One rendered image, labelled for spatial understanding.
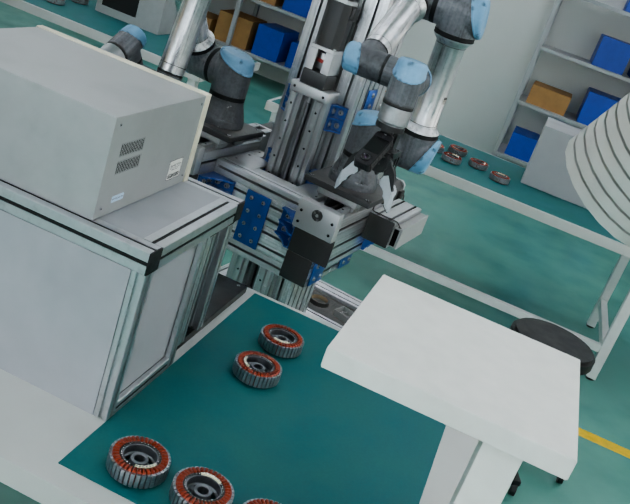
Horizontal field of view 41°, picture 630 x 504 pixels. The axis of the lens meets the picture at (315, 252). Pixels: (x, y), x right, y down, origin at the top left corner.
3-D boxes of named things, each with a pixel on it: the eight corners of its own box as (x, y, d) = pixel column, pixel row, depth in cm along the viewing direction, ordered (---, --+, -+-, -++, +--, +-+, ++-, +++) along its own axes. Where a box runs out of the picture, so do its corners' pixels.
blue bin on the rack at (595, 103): (576, 115, 786) (589, 86, 776) (619, 131, 779) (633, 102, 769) (575, 121, 748) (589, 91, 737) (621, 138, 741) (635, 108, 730)
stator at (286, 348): (261, 329, 214) (265, 317, 213) (302, 344, 215) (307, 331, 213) (254, 350, 204) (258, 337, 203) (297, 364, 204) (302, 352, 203)
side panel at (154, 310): (160, 359, 188) (198, 231, 176) (172, 364, 187) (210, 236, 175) (92, 414, 162) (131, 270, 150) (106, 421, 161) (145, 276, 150)
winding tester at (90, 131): (25, 110, 196) (42, 24, 189) (187, 180, 188) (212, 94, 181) (-101, 133, 161) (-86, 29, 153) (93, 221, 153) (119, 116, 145)
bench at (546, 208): (282, 191, 559) (317, 85, 532) (599, 327, 520) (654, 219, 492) (228, 224, 477) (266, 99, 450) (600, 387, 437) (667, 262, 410)
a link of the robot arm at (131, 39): (150, 50, 242) (146, 25, 236) (128, 72, 236) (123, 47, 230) (128, 43, 245) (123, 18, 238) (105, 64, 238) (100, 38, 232)
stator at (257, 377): (274, 366, 200) (279, 353, 199) (281, 393, 190) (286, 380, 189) (229, 358, 197) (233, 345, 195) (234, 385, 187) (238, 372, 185)
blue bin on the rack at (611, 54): (589, 60, 770) (601, 33, 760) (618, 71, 765) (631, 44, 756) (590, 64, 731) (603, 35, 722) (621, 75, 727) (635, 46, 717)
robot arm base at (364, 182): (340, 169, 265) (350, 140, 262) (382, 189, 261) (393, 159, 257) (320, 176, 252) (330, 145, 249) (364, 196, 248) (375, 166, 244)
